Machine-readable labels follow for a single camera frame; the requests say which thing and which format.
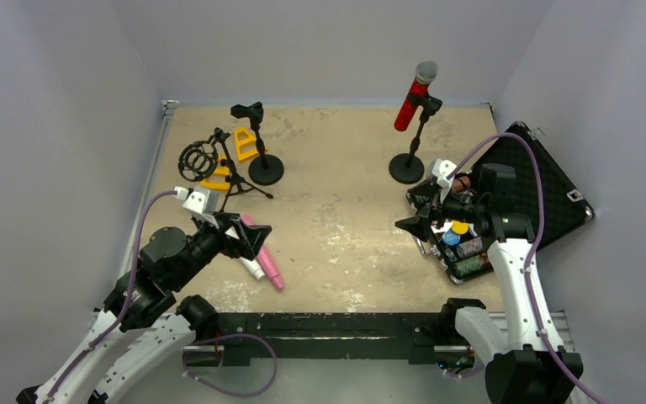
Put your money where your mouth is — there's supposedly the black round-base mic stand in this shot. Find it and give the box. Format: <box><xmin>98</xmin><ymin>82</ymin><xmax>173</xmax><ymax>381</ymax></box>
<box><xmin>389</xmin><ymin>95</ymin><xmax>442</xmax><ymax>184</ymax></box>

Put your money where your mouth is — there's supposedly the red glitter microphone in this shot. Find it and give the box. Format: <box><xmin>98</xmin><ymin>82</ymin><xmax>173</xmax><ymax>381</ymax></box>
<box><xmin>394</xmin><ymin>60</ymin><xmax>438</xmax><ymax>132</ymax></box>

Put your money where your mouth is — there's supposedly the yellow bracket near tripod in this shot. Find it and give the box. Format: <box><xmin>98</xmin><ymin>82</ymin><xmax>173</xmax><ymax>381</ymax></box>
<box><xmin>199</xmin><ymin>157</ymin><xmax>230</xmax><ymax>193</ymax></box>

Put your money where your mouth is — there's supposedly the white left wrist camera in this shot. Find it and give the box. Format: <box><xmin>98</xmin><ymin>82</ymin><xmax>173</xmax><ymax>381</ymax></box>
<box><xmin>174</xmin><ymin>185</ymin><xmax>220</xmax><ymax>218</ymax></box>

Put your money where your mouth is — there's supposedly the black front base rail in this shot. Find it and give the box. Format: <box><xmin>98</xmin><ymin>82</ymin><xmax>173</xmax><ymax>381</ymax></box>
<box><xmin>183</xmin><ymin>311</ymin><xmax>494</xmax><ymax>368</ymax></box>

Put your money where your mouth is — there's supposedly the black tripod shock-mount stand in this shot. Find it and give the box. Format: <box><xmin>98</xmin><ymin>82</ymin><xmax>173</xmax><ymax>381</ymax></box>
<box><xmin>177</xmin><ymin>127</ymin><xmax>274</xmax><ymax>211</ymax></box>

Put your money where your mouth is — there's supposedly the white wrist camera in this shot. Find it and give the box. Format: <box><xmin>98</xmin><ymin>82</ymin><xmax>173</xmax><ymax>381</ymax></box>
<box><xmin>426</xmin><ymin>158</ymin><xmax>458</xmax><ymax>189</ymax></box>
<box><xmin>174</xmin><ymin>185</ymin><xmax>220</xmax><ymax>218</ymax></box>

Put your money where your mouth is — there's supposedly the pink toy microphone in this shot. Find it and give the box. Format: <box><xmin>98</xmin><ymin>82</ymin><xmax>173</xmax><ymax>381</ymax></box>
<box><xmin>255</xmin><ymin>246</ymin><xmax>284</xmax><ymax>291</ymax></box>

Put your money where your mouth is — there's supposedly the black poker chip case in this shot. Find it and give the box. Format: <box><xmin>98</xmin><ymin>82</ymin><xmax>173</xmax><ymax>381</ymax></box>
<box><xmin>406</xmin><ymin>121</ymin><xmax>595</xmax><ymax>284</ymax></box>

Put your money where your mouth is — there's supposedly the yellow poker chip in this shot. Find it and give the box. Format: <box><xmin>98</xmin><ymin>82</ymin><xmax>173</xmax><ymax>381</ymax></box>
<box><xmin>450</xmin><ymin>221</ymin><xmax>469</xmax><ymax>236</ymax></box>

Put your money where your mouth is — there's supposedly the blue poker chip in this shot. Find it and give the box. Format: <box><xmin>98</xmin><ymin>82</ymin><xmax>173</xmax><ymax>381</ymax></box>
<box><xmin>442</xmin><ymin>229</ymin><xmax>462</xmax><ymax>246</ymax></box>

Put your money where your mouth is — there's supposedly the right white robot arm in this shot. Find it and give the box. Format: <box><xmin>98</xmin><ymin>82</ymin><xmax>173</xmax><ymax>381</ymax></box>
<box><xmin>396</xmin><ymin>159</ymin><xmax>584</xmax><ymax>403</ymax></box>

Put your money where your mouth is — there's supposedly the white toy microphone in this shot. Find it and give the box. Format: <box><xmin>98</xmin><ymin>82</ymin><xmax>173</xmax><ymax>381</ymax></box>
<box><xmin>238</xmin><ymin>257</ymin><xmax>266</xmax><ymax>281</ymax></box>

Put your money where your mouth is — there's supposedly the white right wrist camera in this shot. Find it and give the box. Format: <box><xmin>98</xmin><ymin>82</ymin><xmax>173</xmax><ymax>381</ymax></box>
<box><xmin>426</xmin><ymin>158</ymin><xmax>458</xmax><ymax>189</ymax></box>

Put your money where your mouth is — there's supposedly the yellow bracket at back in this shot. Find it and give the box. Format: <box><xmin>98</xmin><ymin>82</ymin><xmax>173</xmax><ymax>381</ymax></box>
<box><xmin>233</xmin><ymin>127</ymin><xmax>259</xmax><ymax>162</ymax></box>

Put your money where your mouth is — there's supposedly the black left round-base stand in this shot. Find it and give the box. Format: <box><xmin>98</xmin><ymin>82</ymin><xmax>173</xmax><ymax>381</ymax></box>
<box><xmin>230</xmin><ymin>102</ymin><xmax>284</xmax><ymax>186</ymax></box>

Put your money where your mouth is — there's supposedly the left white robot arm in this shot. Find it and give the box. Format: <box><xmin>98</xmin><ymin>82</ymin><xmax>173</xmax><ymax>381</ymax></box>
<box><xmin>16</xmin><ymin>212</ymin><xmax>272</xmax><ymax>403</ymax></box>

